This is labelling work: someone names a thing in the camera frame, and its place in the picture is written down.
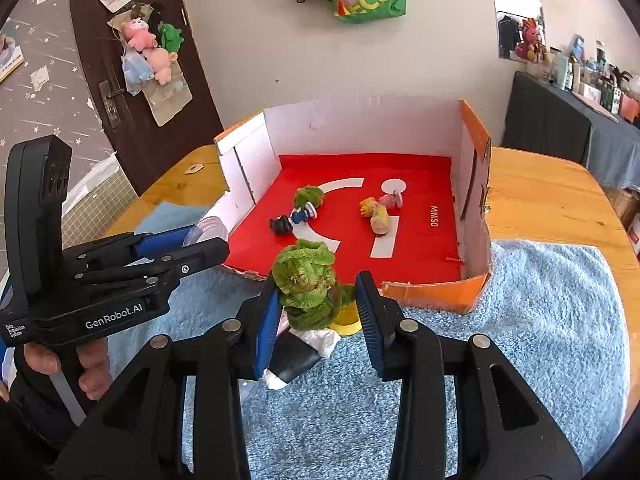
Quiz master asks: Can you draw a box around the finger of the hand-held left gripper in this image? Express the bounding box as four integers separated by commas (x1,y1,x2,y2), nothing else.
77,237,231,293
75,226,196,266

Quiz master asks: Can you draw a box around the clear plastic bag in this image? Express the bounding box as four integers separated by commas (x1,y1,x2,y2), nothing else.
142,72,193,127

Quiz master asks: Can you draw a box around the pink rabbit plush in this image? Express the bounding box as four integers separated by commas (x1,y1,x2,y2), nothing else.
515,17,551,65

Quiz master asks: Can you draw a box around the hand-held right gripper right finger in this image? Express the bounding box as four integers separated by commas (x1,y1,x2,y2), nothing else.
355,271,583,480

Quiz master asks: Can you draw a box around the blue face mask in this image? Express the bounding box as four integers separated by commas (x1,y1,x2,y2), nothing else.
121,47,156,96

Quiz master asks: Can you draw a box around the clear round plastic lid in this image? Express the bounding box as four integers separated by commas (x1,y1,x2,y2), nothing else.
182,216,231,248

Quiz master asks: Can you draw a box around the blue fluffy blanket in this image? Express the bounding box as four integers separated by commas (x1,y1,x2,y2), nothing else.
107,202,631,480

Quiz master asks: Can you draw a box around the green plush toy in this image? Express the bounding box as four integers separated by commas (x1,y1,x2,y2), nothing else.
157,22,183,56

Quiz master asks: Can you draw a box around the row of bottles and jars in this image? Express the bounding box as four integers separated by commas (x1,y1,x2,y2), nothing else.
547,35,640,121

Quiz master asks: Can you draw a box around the orange cardboard box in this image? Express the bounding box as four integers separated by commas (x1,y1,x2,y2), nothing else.
213,97,493,315

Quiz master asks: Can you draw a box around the metal door handle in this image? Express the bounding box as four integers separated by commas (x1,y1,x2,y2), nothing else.
97,80,126,128

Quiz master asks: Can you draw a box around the person's left hand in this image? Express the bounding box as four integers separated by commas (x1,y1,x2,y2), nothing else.
22,336,115,402

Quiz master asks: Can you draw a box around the pale pink plush toy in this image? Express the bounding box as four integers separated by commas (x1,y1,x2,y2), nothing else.
142,46,176,86

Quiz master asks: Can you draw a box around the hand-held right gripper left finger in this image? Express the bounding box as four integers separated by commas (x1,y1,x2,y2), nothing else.
52,280,286,480

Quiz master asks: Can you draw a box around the dark brown door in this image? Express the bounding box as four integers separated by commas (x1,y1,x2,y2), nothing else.
67,0,226,196

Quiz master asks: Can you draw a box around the black-haired blue figurine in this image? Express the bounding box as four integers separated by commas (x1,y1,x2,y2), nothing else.
269,202,318,235

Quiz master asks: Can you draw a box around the cloth-covered side table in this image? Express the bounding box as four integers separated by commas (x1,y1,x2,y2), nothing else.
501,71,640,191

